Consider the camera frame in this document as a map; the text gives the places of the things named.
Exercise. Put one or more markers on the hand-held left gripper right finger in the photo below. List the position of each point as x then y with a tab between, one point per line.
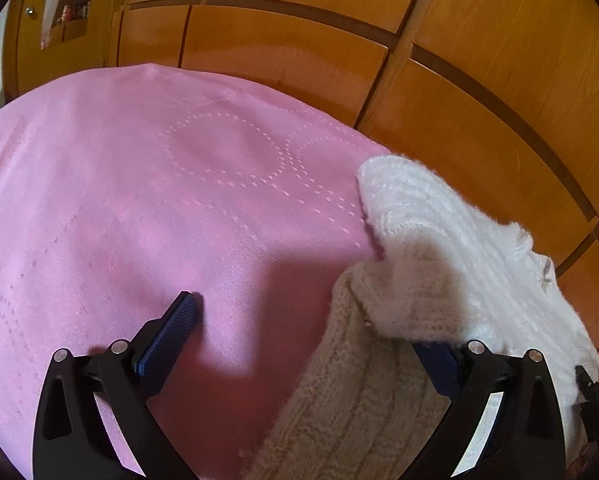
442	365

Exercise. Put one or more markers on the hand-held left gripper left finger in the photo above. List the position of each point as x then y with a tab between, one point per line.
172	330

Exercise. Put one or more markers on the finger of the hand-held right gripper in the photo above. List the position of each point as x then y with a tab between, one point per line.
585	380

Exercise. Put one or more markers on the white knit sweater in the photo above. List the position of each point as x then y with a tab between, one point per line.
429	270

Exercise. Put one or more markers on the pink bedspread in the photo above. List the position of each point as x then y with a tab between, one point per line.
129	210

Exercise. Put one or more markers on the wooden wardrobe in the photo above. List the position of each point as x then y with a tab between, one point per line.
479	110

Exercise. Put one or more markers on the shelf niche with small bottles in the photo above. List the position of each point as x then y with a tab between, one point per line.
77	2

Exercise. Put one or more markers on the white hanging cloth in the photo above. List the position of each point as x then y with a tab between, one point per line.
49	5

